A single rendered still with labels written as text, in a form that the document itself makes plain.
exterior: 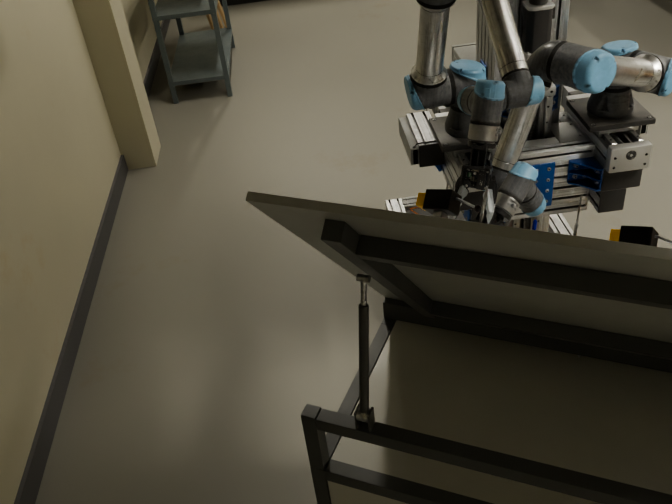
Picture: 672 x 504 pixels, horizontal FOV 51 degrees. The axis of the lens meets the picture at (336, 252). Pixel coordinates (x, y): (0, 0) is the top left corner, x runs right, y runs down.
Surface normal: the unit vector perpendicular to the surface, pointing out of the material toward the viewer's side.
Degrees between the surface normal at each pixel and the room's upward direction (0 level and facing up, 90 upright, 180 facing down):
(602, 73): 87
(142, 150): 90
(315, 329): 0
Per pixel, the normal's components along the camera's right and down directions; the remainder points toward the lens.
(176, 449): -0.10, -0.80
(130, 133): 0.10, 0.59
